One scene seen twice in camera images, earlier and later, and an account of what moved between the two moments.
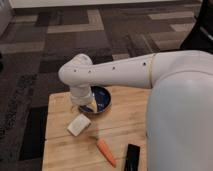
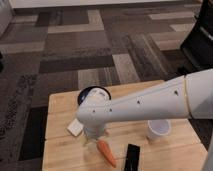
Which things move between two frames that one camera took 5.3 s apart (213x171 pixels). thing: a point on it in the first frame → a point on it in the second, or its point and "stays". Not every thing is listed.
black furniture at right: [200, 36] stays
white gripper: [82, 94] → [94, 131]
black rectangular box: [132, 158] stays
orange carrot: [106, 151] stays
